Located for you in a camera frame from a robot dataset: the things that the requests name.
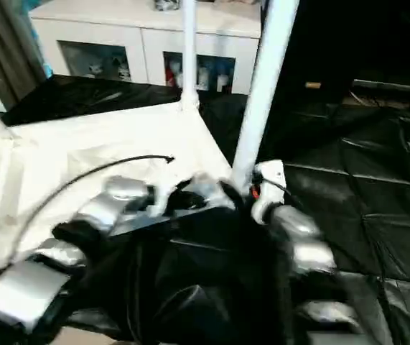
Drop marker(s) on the white plastic table top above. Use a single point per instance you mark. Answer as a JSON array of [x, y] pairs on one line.
[[82, 151]]

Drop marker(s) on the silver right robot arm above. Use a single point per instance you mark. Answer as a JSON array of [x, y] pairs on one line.
[[305, 244]]

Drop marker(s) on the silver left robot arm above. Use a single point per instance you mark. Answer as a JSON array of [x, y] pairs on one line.
[[93, 215]]

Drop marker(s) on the black mat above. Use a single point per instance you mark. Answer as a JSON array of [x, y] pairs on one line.
[[352, 179]]

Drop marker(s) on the dark low bench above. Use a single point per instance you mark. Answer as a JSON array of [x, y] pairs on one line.
[[391, 90]]

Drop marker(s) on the white glass-door cabinet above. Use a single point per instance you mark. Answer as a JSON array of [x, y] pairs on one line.
[[136, 32]]

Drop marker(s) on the black speaker with gold label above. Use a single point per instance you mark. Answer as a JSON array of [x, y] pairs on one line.
[[352, 39]]

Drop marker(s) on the clear glass jar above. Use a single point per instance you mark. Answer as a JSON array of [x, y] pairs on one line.
[[167, 4]]

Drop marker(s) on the grey-brown curtain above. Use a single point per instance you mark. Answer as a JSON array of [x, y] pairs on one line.
[[7, 50]]

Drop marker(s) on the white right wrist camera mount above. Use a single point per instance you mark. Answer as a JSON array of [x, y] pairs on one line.
[[273, 179]]

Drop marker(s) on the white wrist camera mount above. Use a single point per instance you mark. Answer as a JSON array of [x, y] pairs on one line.
[[273, 179], [161, 194]]

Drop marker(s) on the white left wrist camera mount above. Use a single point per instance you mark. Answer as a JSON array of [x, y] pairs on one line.
[[161, 194]]

